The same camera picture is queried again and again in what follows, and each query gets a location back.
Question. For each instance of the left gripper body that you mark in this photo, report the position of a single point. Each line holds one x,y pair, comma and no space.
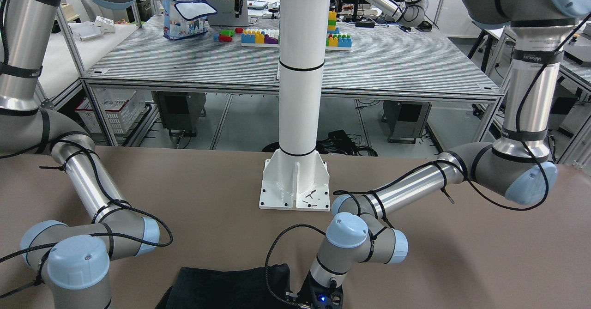
305,295

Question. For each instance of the black printed t-shirt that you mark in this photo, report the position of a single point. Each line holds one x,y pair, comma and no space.
196,288

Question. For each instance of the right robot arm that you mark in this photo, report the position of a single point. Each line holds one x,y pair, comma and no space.
73,261

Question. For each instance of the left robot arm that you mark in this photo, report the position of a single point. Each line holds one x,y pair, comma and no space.
515,166

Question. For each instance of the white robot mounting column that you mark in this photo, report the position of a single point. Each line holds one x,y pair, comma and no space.
296,177

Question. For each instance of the grey controller box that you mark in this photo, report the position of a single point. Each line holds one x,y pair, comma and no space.
406,120
179,111

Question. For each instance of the striped background workbench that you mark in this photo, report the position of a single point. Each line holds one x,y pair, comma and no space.
383,63

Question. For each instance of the white plastic basket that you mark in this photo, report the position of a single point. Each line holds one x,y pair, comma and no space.
122,107

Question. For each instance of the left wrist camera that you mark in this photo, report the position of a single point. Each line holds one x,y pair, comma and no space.
317,297

